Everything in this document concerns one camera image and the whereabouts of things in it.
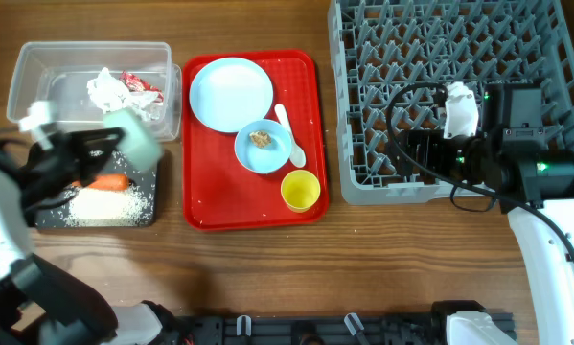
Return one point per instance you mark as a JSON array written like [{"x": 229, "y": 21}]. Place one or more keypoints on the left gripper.
[{"x": 72, "y": 143}]

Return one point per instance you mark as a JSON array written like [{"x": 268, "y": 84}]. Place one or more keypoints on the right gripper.
[{"x": 412, "y": 154}]

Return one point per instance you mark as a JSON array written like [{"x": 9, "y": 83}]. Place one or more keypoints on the orange carrot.
[{"x": 114, "y": 182}]

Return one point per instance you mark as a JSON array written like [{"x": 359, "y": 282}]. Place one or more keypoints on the green bowl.
[{"x": 138, "y": 145}]

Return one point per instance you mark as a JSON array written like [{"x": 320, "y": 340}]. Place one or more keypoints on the white rice pile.
[{"x": 95, "y": 208}]

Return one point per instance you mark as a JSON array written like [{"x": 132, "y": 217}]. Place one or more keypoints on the white napkin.
[{"x": 109, "y": 94}]

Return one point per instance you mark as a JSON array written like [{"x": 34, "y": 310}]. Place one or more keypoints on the red snack wrapper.
[{"x": 136, "y": 84}]

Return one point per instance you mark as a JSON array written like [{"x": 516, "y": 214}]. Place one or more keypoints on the white plastic spoon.
[{"x": 297, "y": 156}]

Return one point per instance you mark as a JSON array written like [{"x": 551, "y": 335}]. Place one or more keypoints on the light blue plate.
[{"x": 229, "y": 93}]

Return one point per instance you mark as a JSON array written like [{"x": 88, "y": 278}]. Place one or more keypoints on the yellow cup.
[{"x": 300, "y": 189}]

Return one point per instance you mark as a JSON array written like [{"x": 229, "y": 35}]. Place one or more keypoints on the brown food scrap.
[{"x": 260, "y": 139}]

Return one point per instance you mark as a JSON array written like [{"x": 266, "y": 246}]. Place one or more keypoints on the light blue bowl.
[{"x": 271, "y": 157}]

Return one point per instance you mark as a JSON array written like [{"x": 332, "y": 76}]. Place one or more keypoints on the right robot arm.
[{"x": 496, "y": 147}]

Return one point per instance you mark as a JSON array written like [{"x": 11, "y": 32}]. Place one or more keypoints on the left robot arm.
[{"x": 41, "y": 303}]

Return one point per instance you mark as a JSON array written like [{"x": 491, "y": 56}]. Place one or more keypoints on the clear plastic waste bin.
[{"x": 59, "y": 72}]

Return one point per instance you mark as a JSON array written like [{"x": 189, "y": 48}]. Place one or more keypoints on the grey dishwasher rack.
[{"x": 378, "y": 47}]

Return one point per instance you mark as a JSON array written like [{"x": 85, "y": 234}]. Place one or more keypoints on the red serving tray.
[{"x": 219, "y": 194}]

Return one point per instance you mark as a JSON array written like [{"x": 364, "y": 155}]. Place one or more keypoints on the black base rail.
[{"x": 401, "y": 328}]

